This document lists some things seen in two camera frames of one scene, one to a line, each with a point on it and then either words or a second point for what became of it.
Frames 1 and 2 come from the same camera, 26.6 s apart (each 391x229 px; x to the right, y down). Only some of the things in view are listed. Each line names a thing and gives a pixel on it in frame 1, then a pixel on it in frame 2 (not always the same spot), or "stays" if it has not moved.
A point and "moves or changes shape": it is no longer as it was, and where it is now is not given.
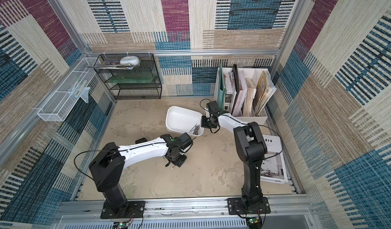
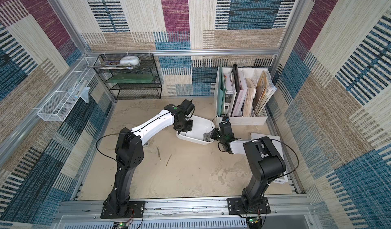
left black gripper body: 179,159 to 185,125
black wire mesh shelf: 130,76 stays
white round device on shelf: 133,60 stays
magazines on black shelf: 115,64 stays
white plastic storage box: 181,120 moves or changes shape
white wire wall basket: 56,108 stays
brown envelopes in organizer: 264,90 stays
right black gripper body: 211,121 to 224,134
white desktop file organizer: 243,93 stays
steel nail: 196,130 to 206,136
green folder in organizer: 221,90 stays
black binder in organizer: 235,74 stays
